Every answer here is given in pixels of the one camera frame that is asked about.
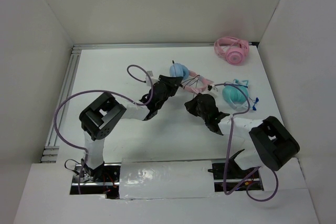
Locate blue pink cat-ear headphones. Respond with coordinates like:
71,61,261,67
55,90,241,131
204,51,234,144
170,63,214,94

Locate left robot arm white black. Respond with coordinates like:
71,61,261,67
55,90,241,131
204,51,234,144
79,75,183,182

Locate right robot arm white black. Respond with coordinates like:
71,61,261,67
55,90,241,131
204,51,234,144
184,94,300,178

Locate teal white cat-ear headphones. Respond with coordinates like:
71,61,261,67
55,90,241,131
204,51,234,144
222,79,259,111

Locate white sheet over base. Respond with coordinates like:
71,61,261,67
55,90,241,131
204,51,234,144
119,161,215,199

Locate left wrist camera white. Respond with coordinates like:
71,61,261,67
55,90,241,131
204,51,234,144
145,70,159,86

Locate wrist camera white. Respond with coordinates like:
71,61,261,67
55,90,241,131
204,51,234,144
145,70,159,86
207,84,219,98

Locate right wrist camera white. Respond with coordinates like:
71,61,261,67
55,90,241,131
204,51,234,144
207,84,219,98

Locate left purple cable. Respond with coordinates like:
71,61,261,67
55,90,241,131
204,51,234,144
54,65,158,193

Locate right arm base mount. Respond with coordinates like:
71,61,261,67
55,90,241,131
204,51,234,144
207,150,263,192

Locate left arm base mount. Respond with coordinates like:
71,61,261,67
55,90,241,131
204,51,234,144
64,159,121,199

